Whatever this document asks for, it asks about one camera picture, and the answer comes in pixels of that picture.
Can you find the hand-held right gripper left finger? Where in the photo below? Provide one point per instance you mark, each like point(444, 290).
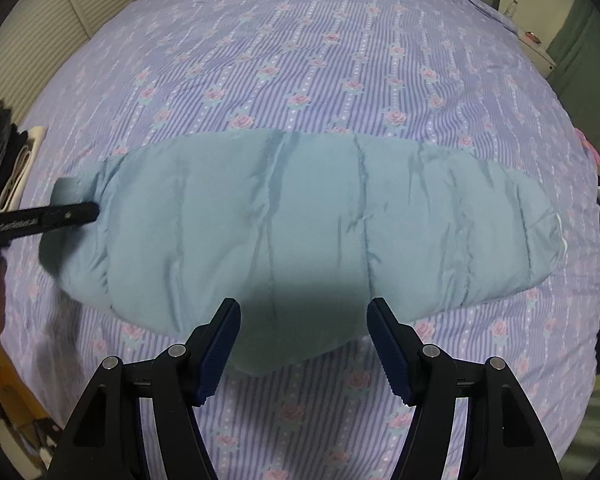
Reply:
point(219, 355)

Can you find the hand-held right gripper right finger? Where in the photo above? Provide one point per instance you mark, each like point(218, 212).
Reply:
point(393, 357)

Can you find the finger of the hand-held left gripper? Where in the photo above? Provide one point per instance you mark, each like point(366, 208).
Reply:
point(67, 192)
point(55, 217)

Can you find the light blue puffer jacket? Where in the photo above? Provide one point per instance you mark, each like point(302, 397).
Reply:
point(300, 220)

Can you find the white folded cloth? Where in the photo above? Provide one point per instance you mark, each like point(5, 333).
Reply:
point(22, 167)

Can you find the dark clothes pile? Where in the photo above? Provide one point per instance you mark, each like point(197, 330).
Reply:
point(0, 135)

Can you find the orange object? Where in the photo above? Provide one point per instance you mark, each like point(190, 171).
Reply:
point(2, 405)

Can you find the white slatted wardrobe door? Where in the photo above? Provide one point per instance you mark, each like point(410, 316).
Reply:
point(45, 5)

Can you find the pink cloth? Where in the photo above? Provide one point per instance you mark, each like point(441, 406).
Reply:
point(592, 147)

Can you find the purple floral bed sheet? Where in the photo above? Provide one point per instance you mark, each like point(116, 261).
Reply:
point(330, 60)

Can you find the white bedside table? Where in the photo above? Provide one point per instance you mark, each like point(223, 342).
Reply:
point(537, 52)

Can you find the small red object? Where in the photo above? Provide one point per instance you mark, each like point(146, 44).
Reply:
point(532, 37)

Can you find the clear plastic bottle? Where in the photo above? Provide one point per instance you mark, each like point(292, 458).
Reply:
point(513, 7)

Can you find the green door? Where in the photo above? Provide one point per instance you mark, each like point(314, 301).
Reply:
point(582, 35)

